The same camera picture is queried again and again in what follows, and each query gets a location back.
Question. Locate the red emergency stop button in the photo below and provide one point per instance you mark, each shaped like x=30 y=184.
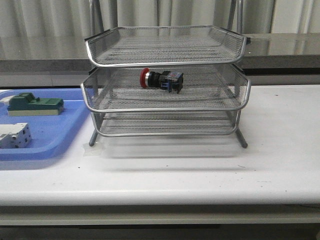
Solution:
x=167 y=80

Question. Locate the clear tape patch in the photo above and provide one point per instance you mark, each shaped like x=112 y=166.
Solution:
x=93 y=151

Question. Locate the blue plastic tray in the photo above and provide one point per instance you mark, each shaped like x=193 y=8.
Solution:
x=51 y=135

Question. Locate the grey stone counter ledge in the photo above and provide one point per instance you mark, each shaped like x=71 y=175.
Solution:
x=68 y=53

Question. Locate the green and beige switch block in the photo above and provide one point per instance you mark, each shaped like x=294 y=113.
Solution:
x=26 y=104

